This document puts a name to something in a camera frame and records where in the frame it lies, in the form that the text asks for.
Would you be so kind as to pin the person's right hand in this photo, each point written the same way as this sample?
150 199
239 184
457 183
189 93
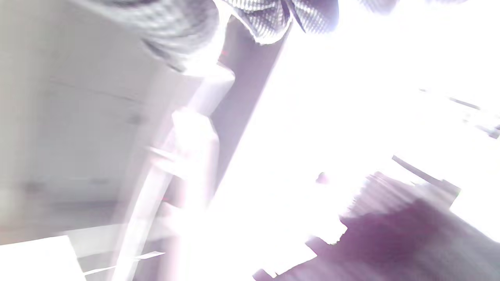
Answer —
265 19

